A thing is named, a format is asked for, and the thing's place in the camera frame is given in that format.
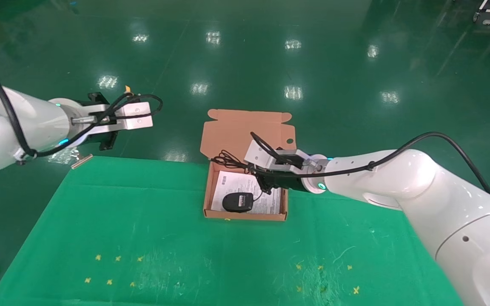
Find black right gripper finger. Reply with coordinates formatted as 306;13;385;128
254;172;272;196

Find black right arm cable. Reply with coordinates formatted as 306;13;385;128
251;132;490;197

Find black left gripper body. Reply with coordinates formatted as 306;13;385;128
86;92;119;151

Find black wired computer mouse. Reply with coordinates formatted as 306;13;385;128
210;150;271;213

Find silver metal binder clip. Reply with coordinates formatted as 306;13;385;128
71;153;94;170

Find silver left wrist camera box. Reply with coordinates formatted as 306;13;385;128
73;101;153;130

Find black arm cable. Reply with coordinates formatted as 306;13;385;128
0;57;163;164
251;132;490;197

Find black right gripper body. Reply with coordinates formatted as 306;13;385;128
265;171;306;193

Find open brown cardboard box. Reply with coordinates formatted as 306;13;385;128
199;109;297;221

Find green table cloth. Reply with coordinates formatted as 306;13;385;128
0;156;471;306

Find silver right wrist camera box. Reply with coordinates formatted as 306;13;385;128
244;139;313;173

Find white printed instruction sheet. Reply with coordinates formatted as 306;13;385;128
211;171;282;214

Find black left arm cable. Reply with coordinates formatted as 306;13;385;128
0;57;163;164

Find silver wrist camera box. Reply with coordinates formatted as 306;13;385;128
244;139;313;173
73;101;153;130

